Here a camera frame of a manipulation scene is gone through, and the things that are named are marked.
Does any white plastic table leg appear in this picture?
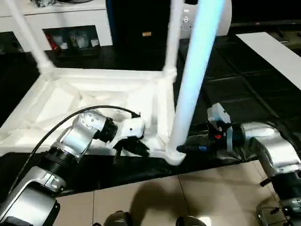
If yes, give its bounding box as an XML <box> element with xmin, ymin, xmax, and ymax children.
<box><xmin>161</xmin><ymin>0</ymin><xmax>186</xmax><ymax>76</ymax></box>
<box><xmin>4</xmin><ymin>0</ymin><xmax>56</xmax><ymax>74</ymax></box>
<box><xmin>169</xmin><ymin>0</ymin><xmax>227</xmax><ymax>153</ymax></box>

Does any white plastic table top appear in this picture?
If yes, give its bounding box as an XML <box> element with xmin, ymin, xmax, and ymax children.
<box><xmin>0</xmin><ymin>67</ymin><xmax>188</xmax><ymax>167</ymax></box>

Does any black mat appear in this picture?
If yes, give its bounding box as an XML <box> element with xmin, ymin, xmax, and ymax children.
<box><xmin>0</xmin><ymin>30</ymin><xmax>301</xmax><ymax>203</ymax></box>

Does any dark left robot leg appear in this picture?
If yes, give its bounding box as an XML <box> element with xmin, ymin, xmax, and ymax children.
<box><xmin>104</xmin><ymin>210</ymin><xmax>132</xmax><ymax>226</ymax></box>

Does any white flat panel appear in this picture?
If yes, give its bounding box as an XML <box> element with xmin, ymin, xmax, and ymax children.
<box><xmin>236</xmin><ymin>32</ymin><xmax>301</xmax><ymax>91</ymax></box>

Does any dark cabinet with label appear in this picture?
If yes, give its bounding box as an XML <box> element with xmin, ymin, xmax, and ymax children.
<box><xmin>105</xmin><ymin>0</ymin><xmax>174</xmax><ymax>48</ymax></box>

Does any black bar with red light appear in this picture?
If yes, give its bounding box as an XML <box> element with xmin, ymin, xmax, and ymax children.
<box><xmin>231</xmin><ymin>20</ymin><xmax>301</xmax><ymax>26</ymax></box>

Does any white cabinet with glass doors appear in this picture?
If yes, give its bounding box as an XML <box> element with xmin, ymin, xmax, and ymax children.
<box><xmin>0</xmin><ymin>0</ymin><xmax>113</xmax><ymax>54</ymax></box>

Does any grey round appliance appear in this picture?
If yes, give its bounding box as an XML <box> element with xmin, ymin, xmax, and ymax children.
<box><xmin>56</xmin><ymin>0</ymin><xmax>93</xmax><ymax>4</ymax></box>

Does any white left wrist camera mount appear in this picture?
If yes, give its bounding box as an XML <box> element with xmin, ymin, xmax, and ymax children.
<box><xmin>109</xmin><ymin>117</ymin><xmax>146</xmax><ymax>149</ymax></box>

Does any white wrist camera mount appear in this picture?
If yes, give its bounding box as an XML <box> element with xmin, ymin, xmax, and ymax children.
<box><xmin>206</xmin><ymin>102</ymin><xmax>235</xmax><ymax>153</ymax></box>
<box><xmin>109</xmin><ymin>117</ymin><xmax>146</xmax><ymax>149</ymax></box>

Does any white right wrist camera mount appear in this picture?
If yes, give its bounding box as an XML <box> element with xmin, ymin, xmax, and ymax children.
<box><xmin>206</xmin><ymin>102</ymin><xmax>235</xmax><ymax>153</ymax></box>

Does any black cable bundle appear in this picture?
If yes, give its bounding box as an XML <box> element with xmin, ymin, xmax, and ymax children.
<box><xmin>32</xmin><ymin>0</ymin><xmax>56</xmax><ymax>8</ymax></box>

